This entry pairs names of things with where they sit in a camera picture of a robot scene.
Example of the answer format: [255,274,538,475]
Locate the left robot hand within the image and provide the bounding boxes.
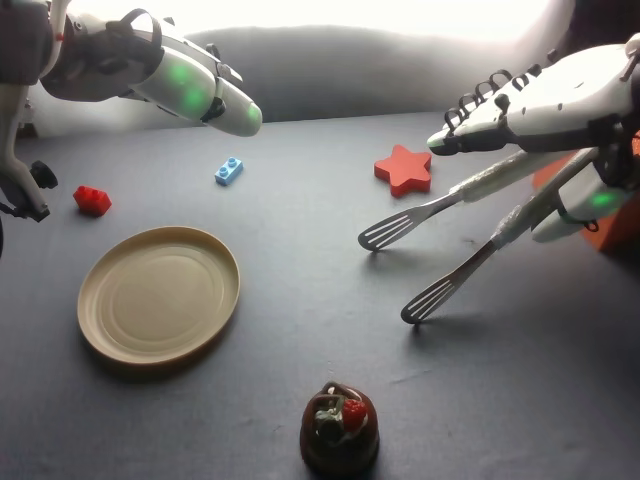
[39,7,264,139]

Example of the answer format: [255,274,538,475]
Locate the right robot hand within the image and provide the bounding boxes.
[427,32,640,244]

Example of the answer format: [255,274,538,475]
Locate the metal tongs with white handles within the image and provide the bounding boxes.
[357,147,601,326]

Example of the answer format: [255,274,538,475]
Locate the chocolate toy cake with strawberry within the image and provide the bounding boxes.
[299,380,381,476]

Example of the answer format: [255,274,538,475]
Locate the red toy brick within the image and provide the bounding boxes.
[73,185,113,217]

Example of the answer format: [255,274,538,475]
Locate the orange foam block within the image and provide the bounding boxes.
[532,129,640,256]

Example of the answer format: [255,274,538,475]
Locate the light blue toy brick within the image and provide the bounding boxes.
[214,156,246,187]

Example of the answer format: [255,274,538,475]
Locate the red star block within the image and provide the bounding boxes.
[373,144,434,199]

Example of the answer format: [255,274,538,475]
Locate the beige round plate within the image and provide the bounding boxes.
[77,225,242,369]

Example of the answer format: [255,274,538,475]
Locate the grey table cloth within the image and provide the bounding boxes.
[0,24,640,480]

